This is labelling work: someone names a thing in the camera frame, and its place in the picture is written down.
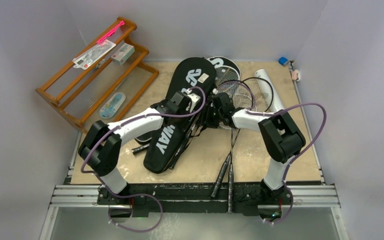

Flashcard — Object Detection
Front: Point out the pink pen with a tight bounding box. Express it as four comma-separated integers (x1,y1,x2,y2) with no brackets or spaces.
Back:
96,20,125,44

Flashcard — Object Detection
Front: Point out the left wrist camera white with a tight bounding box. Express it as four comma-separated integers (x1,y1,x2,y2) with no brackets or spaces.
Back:
181,88,201,113

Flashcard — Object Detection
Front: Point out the blue toothbrush blister pack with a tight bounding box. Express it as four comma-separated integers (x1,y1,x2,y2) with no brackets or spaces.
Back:
99,92,126,119

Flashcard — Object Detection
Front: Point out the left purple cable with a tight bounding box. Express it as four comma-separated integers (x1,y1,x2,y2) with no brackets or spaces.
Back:
80,86,207,233

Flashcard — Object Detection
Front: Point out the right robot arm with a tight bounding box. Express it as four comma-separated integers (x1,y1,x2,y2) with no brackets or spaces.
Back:
210,93,306,204

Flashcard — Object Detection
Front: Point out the wooden tiered shelf rack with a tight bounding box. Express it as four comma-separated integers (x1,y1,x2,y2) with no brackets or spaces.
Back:
35,16,159,133

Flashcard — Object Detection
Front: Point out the black racket under bag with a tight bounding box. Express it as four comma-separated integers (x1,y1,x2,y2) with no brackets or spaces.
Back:
131,143,150,155

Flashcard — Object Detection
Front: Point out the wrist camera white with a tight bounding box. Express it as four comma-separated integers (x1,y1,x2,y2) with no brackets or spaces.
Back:
181,88,201,113
212,88,219,95

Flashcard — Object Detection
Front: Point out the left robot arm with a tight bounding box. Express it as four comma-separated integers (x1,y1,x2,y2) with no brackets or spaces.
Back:
77,87,207,205

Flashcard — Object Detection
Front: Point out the pink white small object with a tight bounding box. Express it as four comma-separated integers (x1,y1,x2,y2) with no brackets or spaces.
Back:
291,69,301,82

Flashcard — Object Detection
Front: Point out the white packaged card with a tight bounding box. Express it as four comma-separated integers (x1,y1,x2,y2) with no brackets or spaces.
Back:
72,39,116,70

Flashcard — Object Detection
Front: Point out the black badminton racket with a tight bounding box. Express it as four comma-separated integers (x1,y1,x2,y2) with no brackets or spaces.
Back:
227,76,270,214

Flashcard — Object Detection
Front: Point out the small teal white box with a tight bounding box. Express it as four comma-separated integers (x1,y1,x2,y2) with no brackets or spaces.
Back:
111,43,135,66

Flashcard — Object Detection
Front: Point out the white shuttlecock tube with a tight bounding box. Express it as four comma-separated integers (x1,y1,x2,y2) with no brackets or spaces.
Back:
254,69,285,113

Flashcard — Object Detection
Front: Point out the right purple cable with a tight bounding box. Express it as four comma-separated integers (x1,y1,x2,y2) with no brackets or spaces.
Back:
215,80,328,226

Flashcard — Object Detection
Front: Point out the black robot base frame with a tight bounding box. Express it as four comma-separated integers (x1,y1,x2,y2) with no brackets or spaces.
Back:
51,180,341,221

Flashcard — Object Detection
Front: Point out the blue small object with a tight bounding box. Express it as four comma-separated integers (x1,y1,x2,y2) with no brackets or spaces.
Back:
277,57,290,67

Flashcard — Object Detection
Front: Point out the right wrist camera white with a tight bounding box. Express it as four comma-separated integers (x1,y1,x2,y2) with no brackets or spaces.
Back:
212,88,219,95

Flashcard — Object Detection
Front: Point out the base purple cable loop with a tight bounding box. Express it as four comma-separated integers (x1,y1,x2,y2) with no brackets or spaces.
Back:
108,193,164,233

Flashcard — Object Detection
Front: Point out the black racket bag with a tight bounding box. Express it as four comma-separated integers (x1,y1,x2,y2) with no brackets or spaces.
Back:
206,56,241,78
143,57,216,174

